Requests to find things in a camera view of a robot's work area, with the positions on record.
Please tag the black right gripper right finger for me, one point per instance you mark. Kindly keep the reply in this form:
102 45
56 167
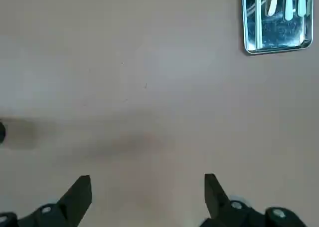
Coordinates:
216 202

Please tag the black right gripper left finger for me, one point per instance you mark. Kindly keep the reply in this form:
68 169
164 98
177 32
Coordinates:
74 199

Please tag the black cylindrical vase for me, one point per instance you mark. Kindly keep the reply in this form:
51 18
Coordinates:
2 133

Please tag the silver metal tray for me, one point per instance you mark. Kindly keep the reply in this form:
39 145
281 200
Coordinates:
279 37

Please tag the thin metal chopstick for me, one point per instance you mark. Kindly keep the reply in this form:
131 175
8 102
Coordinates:
260 17
257 17

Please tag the cream plastic spoon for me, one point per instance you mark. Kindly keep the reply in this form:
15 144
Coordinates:
272 7

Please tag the pale green plastic utensil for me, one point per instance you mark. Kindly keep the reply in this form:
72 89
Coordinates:
302 7
289 12

